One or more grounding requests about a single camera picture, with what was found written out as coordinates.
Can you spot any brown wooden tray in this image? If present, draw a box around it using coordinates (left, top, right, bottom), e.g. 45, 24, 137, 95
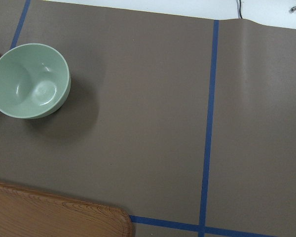
0, 182, 133, 237

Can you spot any green ceramic bowl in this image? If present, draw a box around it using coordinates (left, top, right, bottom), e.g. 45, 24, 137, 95
0, 43, 71, 119

